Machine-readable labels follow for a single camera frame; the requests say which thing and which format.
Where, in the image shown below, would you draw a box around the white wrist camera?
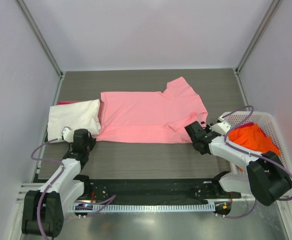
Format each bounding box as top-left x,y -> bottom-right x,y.
57,126 -> 74,143
210,116 -> 231,136

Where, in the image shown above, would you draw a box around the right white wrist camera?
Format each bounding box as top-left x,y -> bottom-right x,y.
210,116 -> 231,136

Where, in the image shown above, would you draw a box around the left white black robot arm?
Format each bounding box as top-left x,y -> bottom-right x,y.
21,127 -> 96,240

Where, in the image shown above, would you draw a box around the left aluminium frame post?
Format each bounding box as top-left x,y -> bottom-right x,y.
15,0 -> 64,77

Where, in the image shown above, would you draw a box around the white perforated plastic basket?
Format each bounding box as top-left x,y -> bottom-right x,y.
220,111 -> 292,183

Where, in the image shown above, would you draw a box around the right aluminium frame post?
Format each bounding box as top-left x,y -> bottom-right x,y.
234,0 -> 283,75

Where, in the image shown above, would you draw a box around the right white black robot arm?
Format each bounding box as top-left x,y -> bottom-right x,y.
185,120 -> 292,206

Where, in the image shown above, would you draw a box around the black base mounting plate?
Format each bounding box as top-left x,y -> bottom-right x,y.
90,178 -> 242,206

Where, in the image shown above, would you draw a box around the folded white t shirt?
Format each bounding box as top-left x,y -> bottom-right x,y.
47,99 -> 102,142

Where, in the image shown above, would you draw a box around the orange t shirt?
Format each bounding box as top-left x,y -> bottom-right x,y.
228,124 -> 281,172

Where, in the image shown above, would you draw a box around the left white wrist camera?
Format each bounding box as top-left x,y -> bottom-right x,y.
57,126 -> 74,143

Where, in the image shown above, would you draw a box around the aluminium frame post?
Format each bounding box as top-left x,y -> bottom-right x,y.
15,0 -> 64,77
234,0 -> 283,75

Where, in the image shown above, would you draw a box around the folded red t shirt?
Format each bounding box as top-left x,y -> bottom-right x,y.
57,101 -> 80,105

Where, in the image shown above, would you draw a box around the pink t shirt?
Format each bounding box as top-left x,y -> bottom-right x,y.
96,77 -> 208,144

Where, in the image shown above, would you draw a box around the magenta t shirt in basket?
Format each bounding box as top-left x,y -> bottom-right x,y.
239,122 -> 254,128

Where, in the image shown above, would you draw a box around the white slotted cable duct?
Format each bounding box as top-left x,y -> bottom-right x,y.
68,202 -> 215,215

